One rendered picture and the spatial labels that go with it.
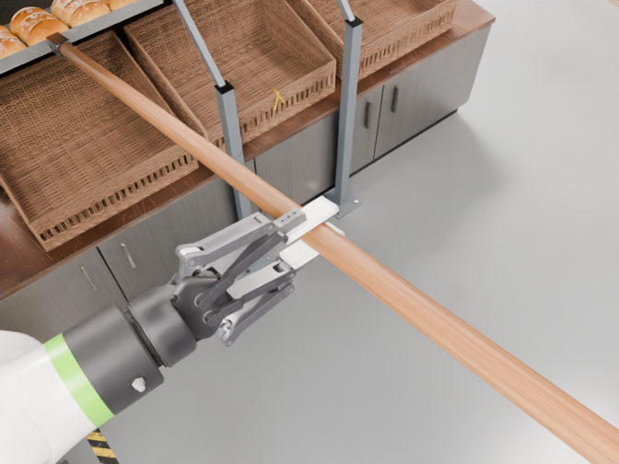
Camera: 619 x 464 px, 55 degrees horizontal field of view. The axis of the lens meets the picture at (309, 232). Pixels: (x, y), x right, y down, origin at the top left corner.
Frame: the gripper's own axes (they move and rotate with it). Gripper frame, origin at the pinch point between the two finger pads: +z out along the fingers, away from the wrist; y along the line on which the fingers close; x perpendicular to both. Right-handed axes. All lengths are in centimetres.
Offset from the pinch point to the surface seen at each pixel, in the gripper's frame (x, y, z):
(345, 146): -121, 83, 85
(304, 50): -138, 48, 86
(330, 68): -120, 50, 84
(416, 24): -120, 50, 126
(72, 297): -128, 84, -28
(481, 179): -109, 129, 145
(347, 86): -111, 53, 84
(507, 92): -137, 118, 197
